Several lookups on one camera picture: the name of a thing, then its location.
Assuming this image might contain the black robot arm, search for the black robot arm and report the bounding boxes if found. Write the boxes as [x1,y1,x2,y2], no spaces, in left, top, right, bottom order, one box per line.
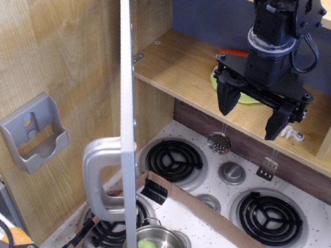
[214,0,327,140]

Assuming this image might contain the hanging metal spatula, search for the hanging metal spatula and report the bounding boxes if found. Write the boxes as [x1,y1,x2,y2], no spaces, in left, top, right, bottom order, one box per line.
[256,150,278,181]

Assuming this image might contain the hanging metal skimmer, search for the hanging metal skimmer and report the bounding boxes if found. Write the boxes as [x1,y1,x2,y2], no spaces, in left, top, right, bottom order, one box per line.
[207,124,231,155]

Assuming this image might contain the front left stove burner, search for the front left stove burner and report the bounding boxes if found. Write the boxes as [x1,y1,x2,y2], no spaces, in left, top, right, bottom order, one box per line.
[82,195,155,248]

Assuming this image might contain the orange toy food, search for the orange toy food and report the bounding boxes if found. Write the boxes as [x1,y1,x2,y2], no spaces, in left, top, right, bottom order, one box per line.
[9,227,33,246]

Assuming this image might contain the wooden toy kitchen shelf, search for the wooden toy kitchen shelf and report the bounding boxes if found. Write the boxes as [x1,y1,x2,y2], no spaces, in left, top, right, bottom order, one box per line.
[134,0,331,178]

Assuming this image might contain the green toy plate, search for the green toy plate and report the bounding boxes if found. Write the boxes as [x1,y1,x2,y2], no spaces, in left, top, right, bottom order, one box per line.
[210,65,260,104]

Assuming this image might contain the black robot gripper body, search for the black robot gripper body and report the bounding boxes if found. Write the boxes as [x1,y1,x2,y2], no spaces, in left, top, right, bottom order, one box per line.
[214,30,319,123]

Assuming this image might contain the white plastic latch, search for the white plastic latch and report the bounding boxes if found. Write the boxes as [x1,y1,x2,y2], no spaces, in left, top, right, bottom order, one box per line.
[281,125,305,142]

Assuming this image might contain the grey stove knob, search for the grey stove knob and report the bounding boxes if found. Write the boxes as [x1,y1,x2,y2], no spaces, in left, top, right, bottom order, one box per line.
[218,162,246,186]

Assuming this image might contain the stove burner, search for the stove burner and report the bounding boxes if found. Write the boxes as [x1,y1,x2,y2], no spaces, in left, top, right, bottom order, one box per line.
[82,195,155,248]
[228,188,309,248]
[137,137,208,192]

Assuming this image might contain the back right stove burner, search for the back right stove burner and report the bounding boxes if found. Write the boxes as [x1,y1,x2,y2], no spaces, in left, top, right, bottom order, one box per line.
[228,188,309,248]

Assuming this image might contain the grey wall phone holder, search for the grey wall phone holder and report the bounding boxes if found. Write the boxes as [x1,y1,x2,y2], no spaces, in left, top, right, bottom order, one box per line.
[0,92,69,174]

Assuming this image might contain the back left stove burner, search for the back left stove burner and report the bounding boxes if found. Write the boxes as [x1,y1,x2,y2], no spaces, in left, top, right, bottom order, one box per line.
[137,137,208,192]

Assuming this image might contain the small steel stove knob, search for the small steel stove knob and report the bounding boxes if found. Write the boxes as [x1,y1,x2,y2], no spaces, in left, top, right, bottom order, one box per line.
[197,194,221,213]

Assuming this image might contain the brown cardboard barrier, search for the brown cardboard barrier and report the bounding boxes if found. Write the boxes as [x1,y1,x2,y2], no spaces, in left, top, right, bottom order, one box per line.
[61,163,265,248]

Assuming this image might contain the grey toy microwave door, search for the grey toy microwave door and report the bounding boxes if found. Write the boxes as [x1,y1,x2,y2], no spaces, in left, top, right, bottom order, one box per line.
[82,0,137,248]

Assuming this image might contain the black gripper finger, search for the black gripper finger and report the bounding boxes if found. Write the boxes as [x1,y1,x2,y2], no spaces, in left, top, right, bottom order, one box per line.
[217,71,242,116]
[264,103,297,141]

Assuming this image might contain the orange toy carrot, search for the orange toy carrot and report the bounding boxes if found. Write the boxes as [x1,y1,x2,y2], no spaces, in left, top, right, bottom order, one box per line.
[218,48,248,57]

